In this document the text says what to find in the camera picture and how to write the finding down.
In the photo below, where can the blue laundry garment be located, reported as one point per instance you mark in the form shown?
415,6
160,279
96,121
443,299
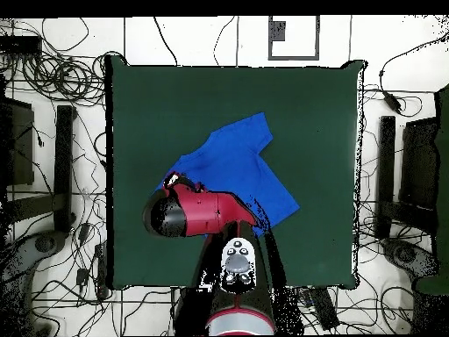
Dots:
238,165

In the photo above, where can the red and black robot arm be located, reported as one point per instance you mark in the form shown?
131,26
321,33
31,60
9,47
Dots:
203,210

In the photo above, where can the flat black box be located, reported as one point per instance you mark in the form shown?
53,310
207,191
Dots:
19,45

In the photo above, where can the dark green table cloth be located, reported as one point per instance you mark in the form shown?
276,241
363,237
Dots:
158,116

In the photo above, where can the black power strip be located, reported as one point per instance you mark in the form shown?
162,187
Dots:
101,270

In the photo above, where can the small black adapter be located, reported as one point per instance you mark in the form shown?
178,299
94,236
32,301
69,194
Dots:
82,276

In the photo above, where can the grey chair base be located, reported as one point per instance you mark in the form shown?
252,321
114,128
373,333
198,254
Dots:
407,254
45,243

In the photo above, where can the black monitor box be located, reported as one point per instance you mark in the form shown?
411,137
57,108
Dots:
21,147
419,165

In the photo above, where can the long black box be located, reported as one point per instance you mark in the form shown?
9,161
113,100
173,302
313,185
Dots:
324,309

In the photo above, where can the black power adapter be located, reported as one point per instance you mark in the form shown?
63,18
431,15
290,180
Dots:
392,101

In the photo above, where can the green cloth covered table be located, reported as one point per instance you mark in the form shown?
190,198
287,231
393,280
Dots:
442,175

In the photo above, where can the grey floor frame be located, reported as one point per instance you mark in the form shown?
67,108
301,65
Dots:
294,57

